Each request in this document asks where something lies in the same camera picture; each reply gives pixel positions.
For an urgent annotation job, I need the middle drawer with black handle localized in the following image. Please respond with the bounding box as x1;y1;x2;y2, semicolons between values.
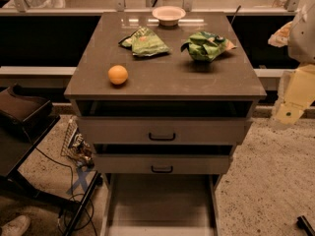
94;154;231;174

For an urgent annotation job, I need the grey drawer cabinet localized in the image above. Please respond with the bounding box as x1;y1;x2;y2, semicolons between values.
63;11;268;236

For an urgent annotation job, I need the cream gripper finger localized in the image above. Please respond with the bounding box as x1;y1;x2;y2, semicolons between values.
274;103;304;125

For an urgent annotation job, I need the white bowl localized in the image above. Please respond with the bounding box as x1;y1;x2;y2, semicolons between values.
152;6;186;27

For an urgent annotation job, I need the black side table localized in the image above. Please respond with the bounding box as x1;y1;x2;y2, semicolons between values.
0;115;101;236

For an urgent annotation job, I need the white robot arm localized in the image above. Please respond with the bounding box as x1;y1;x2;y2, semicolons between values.
268;0;315;126

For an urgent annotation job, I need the black cable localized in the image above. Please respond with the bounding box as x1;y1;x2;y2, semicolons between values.
23;128;98;236

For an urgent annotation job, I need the crumpled green chip bag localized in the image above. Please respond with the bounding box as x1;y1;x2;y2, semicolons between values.
180;31;235;62

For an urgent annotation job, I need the top drawer with black handle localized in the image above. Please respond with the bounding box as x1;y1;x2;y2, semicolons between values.
77;117;252;145

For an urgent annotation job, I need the black object on floor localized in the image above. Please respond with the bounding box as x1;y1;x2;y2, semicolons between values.
296;215;315;236

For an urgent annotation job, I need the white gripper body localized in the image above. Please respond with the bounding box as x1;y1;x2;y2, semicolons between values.
281;64;315;111

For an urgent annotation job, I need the drawer with black handle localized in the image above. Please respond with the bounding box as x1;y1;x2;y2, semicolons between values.
94;154;231;174
77;117;252;145

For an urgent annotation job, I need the orange fruit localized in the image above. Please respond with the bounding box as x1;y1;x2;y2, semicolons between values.
108;65;128;85

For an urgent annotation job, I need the wire basket with snacks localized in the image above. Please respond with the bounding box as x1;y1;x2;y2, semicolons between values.
60;116;95;168

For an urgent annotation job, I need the white shoe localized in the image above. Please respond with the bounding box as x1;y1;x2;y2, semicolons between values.
0;215;31;236

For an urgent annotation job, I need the open bottom drawer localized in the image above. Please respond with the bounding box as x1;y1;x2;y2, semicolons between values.
100;174;221;236

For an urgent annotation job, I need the flat green chip bag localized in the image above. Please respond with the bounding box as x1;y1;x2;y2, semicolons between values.
119;27;170;57

